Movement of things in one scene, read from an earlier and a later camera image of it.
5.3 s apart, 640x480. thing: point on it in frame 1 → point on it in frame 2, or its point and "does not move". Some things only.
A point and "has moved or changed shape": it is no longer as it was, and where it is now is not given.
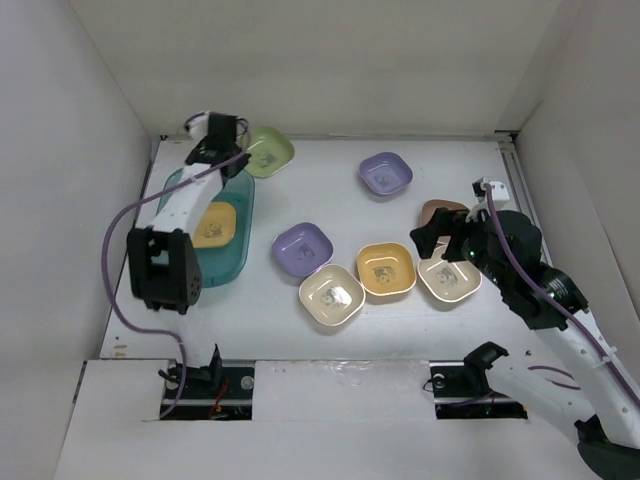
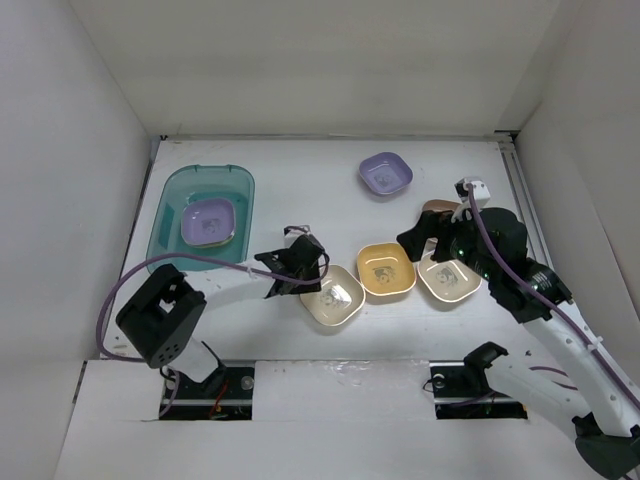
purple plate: [302, 248] has moved or changed shape
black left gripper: [242, 161] → [303, 288]
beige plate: [332, 294] does not move
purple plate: [384, 172] does not move
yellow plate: [386, 267] does not move
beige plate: [451, 281] does not move
